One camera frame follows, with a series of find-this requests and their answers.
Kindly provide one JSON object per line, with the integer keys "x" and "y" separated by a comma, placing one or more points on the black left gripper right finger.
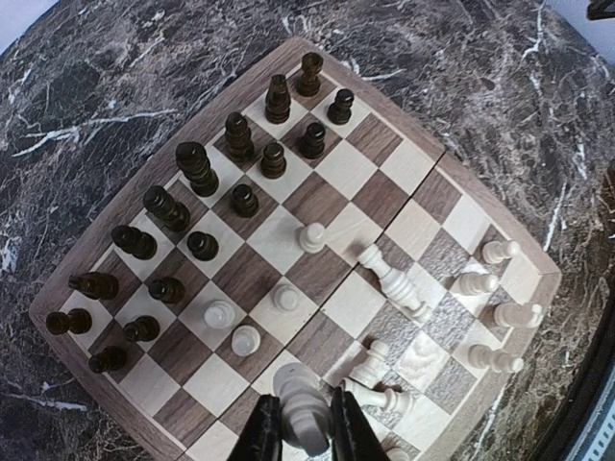
{"x": 353, "y": 439}

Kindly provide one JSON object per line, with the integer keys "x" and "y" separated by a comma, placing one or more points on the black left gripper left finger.
{"x": 261, "y": 438}

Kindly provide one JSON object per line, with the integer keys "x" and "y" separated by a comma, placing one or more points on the white chess king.
{"x": 306, "y": 417}

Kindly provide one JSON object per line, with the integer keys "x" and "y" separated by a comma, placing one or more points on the white chess rook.
{"x": 373, "y": 368}

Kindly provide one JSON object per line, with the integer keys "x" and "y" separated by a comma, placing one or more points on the white chess bishop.
{"x": 513, "y": 315}
{"x": 498, "y": 361}

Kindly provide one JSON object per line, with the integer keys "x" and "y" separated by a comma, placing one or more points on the white chess pawn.
{"x": 495, "y": 252}
{"x": 471, "y": 284}

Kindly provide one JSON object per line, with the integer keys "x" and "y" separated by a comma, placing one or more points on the wooden chess board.
{"x": 189, "y": 327}

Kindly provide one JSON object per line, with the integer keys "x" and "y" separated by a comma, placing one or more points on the black chess rook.
{"x": 76, "y": 320}
{"x": 309, "y": 83}

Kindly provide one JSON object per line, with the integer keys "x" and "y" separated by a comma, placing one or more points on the black chess queen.
{"x": 163, "y": 206}

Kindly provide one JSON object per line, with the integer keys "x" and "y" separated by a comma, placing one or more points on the black chess king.
{"x": 192, "y": 160}

